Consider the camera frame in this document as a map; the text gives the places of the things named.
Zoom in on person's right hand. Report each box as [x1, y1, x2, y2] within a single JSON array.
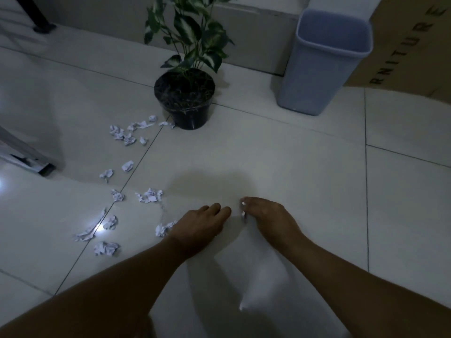
[[241, 197, 308, 254]]

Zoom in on person's left hand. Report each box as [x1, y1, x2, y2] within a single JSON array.
[[165, 203, 232, 259]]

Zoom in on white plastic bag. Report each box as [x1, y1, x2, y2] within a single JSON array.
[[148, 207, 353, 338]]

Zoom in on person's left forearm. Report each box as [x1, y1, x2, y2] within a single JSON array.
[[0, 238, 192, 338]]

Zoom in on person's right forearm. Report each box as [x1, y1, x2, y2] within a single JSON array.
[[282, 236, 451, 338]]

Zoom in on scattered crumpled white paper scraps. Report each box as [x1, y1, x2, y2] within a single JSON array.
[[73, 115, 177, 257]]

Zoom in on green plant in black pot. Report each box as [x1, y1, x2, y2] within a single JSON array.
[[144, 0, 236, 131]]

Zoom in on blue plastic waste bin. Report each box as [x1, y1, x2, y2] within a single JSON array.
[[276, 8, 374, 116]]

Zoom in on silver metal furniture leg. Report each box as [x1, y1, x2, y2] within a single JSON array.
[[0, 126, 56, 177]]

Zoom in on brown cardboard box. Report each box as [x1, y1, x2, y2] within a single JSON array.
[[343, 0, 451, 104]]

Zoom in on black furniture leg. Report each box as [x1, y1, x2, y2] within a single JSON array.
[[14, 0, 57, 34]]

